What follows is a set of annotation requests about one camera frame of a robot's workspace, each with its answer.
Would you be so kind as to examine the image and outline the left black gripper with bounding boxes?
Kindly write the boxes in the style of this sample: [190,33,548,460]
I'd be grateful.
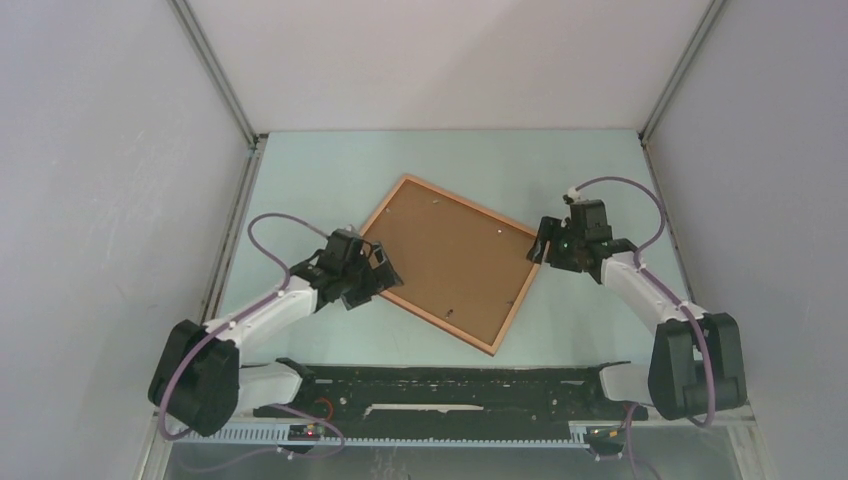
[340,242,402,311]

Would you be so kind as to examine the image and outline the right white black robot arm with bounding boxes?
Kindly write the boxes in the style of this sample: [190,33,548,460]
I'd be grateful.
[527,200,748,421]

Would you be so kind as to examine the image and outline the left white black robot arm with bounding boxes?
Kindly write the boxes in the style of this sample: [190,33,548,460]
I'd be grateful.
[147,229,403,436]

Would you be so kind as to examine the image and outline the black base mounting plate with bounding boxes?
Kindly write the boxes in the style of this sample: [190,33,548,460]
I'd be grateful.
[291,365,628,442]

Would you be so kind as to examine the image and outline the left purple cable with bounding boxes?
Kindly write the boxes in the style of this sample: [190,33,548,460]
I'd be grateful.
[157,212,347,475]

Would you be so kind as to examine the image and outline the purple cable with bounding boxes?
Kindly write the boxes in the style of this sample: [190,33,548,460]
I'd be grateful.
[157,212,347,475]
[563,176,718,480]

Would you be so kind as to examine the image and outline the right aluminium corner post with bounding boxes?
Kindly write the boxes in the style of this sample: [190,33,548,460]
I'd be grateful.
[639,0,729,147]

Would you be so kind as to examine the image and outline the aluminium corner post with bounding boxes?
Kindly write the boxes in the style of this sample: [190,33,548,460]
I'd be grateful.
[166,0,260,148]
[639,0,729,147]

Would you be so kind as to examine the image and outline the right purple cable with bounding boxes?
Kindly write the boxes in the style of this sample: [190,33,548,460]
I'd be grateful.
[563,176,718,480]

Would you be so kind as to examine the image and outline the left aluminium corner post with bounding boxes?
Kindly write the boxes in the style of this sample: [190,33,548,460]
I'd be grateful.
[166,0,260,148]

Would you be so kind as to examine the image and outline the aluminium rail with cable duct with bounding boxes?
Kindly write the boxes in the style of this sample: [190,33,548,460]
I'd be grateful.
[135,377,773,480]

